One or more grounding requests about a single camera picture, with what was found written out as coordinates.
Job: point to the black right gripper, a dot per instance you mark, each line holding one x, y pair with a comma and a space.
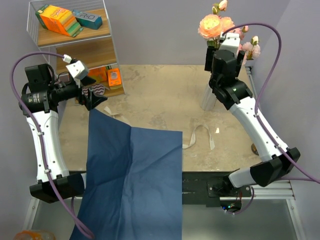
209, 58

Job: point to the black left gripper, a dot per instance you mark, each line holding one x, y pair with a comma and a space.
92, 100

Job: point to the peach rose stem long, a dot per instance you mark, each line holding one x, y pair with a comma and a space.
212, 25

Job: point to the pink rose stem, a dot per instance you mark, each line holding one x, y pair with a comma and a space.
241, 31
252, 49

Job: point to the blue wrapping paper sheet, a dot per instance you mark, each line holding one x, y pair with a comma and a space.
133, 181

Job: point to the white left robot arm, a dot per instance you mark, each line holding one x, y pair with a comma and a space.
50, 162

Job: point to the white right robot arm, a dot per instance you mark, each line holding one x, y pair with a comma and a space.
277, 159

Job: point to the white ribbed ceramic vase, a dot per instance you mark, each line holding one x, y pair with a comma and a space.
208, 99

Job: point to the purple wavy striped pad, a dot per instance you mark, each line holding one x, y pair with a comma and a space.
99, 89

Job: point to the yellow orange sponge pack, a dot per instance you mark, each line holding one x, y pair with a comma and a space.
99, 74

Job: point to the orange box on lower shelf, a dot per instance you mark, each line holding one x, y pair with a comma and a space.
114, 77

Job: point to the teal toothpaste box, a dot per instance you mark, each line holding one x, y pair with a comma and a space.
88, 20

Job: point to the metal tin can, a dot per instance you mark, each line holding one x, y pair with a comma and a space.
254, 149

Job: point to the orange plastic bag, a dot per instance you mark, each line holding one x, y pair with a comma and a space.
34, 235

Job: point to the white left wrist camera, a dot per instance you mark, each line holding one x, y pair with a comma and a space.
77, 69

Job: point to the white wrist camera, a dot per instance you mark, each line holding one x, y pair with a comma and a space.
230, 42
77, 69

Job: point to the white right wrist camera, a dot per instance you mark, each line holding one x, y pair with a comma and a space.
230, 42

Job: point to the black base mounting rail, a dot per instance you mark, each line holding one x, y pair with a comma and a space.
207, 188

